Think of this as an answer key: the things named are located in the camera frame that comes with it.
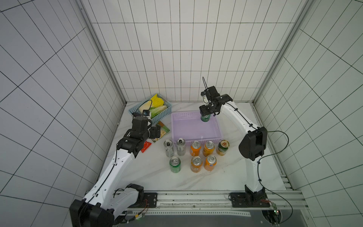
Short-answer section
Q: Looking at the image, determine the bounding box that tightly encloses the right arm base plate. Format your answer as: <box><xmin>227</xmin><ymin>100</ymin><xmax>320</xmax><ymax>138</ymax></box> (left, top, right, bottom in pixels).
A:
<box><xmin>228</xmin><ymin>185</ymin><xmax>270</xmax><ymax>208</ymax></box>

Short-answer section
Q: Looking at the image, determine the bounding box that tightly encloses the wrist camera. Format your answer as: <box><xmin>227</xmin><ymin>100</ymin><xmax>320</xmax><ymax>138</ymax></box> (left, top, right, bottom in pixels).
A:
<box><xmin>201</xmin><ymin>90</ymin><xmax>210</xmax><ymax>105</ymax></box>
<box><xmin>141</xmin><ymin>109</ymin><xmax>151</xmax><ymax>118</ymax></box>

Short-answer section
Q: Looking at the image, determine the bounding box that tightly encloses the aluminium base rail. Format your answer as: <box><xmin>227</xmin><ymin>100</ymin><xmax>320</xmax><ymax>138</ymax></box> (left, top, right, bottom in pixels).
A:
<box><xmin>80</xmin><ymin>190</ymin><xmax>307</xmax><ymax>218</ymax></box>

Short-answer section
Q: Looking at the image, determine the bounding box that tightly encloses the small silver can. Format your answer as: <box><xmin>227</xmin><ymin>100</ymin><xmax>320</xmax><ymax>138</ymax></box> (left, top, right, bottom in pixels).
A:
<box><xmin>164</xmin><ymin>140</ymin><xmax>175</xmax><ymax>158</ymax></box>

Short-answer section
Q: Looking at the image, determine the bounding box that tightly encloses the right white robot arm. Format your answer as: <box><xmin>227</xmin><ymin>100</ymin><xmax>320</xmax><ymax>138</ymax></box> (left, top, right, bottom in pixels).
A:
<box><xmin>199</xmin><ymin>86</ymin><xmax>269</xmax><ymax>208</ymax></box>

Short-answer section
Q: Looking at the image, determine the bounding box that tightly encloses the orange fanta can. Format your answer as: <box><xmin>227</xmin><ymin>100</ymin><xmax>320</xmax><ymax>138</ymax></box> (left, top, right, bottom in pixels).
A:
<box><xmin>190</xmin><ymin>141</ymin><xmax>201</xmax><ymax>157</ymax></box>
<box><xmin>204</xmin><ymin>154</ymin><xmax>217</xmax><ymax>171</ymax></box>

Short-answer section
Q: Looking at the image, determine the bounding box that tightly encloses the yellow napa cabbage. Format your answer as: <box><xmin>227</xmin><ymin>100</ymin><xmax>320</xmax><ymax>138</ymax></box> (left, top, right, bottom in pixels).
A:
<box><xmin>138</xmin><ymin>94</ymin><xmax>164</xmax><ymax>112</ymax></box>

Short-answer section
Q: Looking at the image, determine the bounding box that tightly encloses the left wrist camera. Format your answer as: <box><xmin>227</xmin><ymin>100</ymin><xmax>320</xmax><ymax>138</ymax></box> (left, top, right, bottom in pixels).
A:
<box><xmin>141</xmin><ymin>109</ymin><xmax>151</xmax><ymax>118</ymax></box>

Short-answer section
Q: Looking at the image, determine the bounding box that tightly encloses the green Sprite can back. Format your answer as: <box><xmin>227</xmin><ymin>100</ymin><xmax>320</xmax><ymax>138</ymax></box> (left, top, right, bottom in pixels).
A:
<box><xmin>200</xmin><ymin>114</ymin><xmax>211</xmax><ymax>122</ymax></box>

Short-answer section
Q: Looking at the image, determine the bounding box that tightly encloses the orange Fanta can front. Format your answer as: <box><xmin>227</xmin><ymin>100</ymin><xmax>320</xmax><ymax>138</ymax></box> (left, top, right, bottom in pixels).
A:
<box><xmin>190</xmin><ymin>141</ymin><xmax>201</xmax><ymax>157</ymax></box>

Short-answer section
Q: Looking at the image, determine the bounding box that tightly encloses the purple plastic basket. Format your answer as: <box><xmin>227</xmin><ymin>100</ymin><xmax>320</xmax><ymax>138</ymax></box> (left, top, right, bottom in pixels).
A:
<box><xmin>171</xmin><ymin>111</ymin><xmax>223</xmax><ymax>146</ymax></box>

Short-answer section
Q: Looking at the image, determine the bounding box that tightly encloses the green gold-top can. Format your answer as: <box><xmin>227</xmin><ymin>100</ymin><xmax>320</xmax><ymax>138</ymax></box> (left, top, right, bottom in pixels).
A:
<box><xmin>216</xmin><ymin>140</ymin><xmax>230</xmax><ymax>156</ymax></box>

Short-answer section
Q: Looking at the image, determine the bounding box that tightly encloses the green lettuce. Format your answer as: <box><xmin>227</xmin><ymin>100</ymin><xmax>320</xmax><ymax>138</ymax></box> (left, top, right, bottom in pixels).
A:
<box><xmin>150</xmin><ymin>105</ymin><xmax>168</xmax><ymax>119</ymax></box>

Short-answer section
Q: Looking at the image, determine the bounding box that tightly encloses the orange Fanta can back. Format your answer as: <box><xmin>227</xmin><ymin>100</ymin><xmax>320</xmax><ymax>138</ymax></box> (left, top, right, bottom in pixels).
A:
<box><xmin>204</xmin><ymin>154</ymin><xmax>217</xmax><ymax>171</ymax></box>

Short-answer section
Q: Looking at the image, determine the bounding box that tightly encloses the tall silver can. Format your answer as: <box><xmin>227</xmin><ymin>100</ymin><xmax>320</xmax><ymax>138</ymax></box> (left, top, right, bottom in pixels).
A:
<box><xmin>176</xmin><ymin>138</ymin><xmax>186</xmax><ymax>156</ymax></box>

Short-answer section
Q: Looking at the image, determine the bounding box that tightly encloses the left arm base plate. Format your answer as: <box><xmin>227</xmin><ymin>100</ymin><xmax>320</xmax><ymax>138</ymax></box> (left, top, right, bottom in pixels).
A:
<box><xmin>129</xmin><ymin>193</ymin><xmax>158</xmax><ymax>209</ymax></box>

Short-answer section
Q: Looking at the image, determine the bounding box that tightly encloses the orange Schweppes can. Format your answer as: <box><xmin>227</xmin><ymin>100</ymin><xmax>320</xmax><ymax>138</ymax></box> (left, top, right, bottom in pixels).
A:
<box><xmin>203</xmin><ymin>141</ymin><xmax>215</xmax><ymax>157</ymax></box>

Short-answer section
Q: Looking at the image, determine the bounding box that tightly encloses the red snack packet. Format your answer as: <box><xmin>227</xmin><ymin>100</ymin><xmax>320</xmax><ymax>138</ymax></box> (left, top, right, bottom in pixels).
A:
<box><xmin>141</xmin><ymin>141</ymin><xmax>152</xmax><ymax>153</ymax></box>

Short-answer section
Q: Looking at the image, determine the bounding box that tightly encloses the green sprite can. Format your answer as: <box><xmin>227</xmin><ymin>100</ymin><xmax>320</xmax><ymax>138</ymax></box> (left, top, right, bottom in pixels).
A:
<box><xmin>169</xmin><ymin>156</ymin><xmax>181</xmax><ymax>173</ymax></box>
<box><xmin>200</xmin><ymin>114</ymin><xmax>211</xmax><ymax>122</ymax></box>

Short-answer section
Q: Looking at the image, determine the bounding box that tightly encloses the green soup mix packet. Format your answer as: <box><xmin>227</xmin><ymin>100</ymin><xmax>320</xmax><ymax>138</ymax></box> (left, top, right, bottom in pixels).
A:
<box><xmin>152</xmin><ymin>121</ymin><xmax>170</xmax><ymax>142</ymax></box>

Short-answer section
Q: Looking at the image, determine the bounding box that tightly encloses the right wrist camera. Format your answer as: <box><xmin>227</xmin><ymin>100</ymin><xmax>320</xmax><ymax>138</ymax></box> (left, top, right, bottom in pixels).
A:
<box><xmin>201</xmin><ymin>90</ymin><xmax>210</xmax><ymax>105</ymax></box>

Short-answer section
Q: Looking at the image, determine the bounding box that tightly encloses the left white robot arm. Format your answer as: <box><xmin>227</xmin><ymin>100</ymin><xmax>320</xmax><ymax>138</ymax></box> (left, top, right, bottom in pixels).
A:
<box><xmin>69</xmin><ymin>115</ymin><xmax>161</xmax><ymax>227</ymax></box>

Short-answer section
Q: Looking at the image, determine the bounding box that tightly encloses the blue plastic basket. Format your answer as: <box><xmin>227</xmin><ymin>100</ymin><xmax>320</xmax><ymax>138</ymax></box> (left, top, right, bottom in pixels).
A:
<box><xmin>128</xmin><ymin>94</ymin><xmax>172</xmax><ymax>125</ymax></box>

